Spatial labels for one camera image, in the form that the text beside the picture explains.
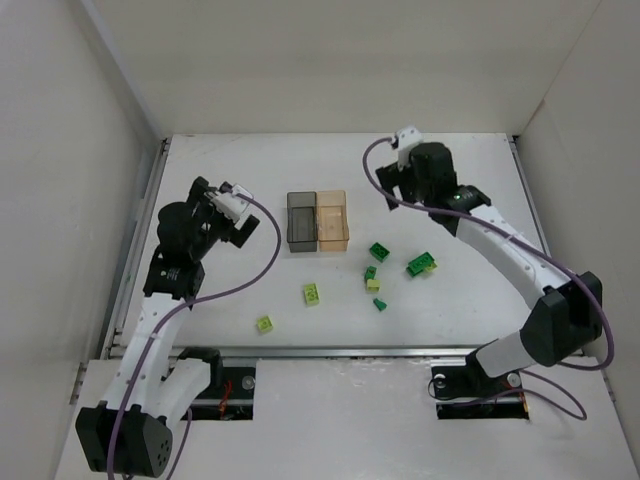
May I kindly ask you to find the dark green square lego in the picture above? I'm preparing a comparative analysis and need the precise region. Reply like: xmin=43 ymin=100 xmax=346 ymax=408
xmin=369 ymin=242 xmax=390 ymax=262

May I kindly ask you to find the lime green small lego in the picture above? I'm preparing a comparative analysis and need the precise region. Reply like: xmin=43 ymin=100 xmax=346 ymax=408
xmin=256 ymin=316 xmax=274 ymax=334

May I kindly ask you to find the lime green 2x3 lego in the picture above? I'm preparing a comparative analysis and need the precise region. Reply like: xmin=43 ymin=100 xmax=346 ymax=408
xmin=303 ymin=283 xmax=320 ymax=306

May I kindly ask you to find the pale yellow-green small lego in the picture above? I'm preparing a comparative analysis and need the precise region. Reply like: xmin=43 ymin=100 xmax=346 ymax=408
xmin=366 ymin=278 xmax=381 ymax=293

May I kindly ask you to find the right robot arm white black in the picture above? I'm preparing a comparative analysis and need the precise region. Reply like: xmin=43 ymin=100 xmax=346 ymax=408
xmin=366 ymin=130 xmax=610 ymax=405

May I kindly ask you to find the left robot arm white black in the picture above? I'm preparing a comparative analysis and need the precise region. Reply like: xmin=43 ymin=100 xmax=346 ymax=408
xmin=75 ymin=177 xmax=259 ymax=478

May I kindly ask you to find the grey transparent container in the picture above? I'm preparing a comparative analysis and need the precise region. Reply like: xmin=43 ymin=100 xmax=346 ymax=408
xmin=286 ymin=191 xmax=318 ymax=253

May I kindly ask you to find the orange transparent container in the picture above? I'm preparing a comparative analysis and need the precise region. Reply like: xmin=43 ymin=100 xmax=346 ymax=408
xmin=316 ymin=190 xmax=349 ymax=252

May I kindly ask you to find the lime lego under long lego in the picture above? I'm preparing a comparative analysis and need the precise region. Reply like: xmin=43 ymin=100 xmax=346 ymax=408
xmin=425 ymin=261 xmax=438 ymax=273

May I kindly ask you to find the dark green long lego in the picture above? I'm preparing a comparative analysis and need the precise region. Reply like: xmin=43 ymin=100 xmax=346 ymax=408
xmin=406 ymin=252 xmax=435 ymax=278

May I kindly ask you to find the small dark green lego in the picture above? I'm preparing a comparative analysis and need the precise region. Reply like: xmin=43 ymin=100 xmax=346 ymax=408
xmin=364 ymin=266 xmax=377 ymax=280

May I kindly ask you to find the dark green sloped lego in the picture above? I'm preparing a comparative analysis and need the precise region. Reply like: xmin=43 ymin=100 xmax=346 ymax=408
xmin=373 ymin=298 xmax=387 ymax=311

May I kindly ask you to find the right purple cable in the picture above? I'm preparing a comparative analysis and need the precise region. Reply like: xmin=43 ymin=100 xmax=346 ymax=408
xmin=362 ymin=135 xmax=618 ymax=421

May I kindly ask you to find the purple cable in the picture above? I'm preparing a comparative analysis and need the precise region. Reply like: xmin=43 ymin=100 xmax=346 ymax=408
xmin=362 ymin=135 xmax=618 ymax=421
xmin=102 ymin=192 xmax=282 ymax=479

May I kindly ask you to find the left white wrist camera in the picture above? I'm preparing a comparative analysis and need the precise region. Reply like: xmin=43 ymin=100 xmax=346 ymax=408
xmin=208 ymin=183 xmax=253 ymax=226

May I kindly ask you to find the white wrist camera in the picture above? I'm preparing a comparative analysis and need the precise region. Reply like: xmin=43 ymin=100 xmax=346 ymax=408
xmin=392 ymin=125 xmax=424 ymax=170
xmin=208 ymin=183 xmax=253 ymax=226

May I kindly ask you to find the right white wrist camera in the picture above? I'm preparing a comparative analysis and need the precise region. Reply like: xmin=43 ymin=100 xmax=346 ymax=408
xmin=392 ymin=125 xmax=424 ymax=170

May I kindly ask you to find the aluminium front rail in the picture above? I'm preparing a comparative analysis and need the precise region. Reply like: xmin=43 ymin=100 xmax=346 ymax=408
xmin=102 ymin=344 xmax=584 ymax=360

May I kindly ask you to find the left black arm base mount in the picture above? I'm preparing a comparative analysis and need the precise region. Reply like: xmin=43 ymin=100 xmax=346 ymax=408
xmin=190 ymin=366 xmax=256 ymax=421

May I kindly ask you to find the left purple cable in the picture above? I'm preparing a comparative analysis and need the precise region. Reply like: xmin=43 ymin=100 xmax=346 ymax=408
xmin=102 ymin=192 xmax=282 ymax=479

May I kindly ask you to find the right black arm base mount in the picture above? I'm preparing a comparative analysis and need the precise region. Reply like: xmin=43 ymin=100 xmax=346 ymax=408
xmin=428 ymin=364 xmax=529 ymax=420

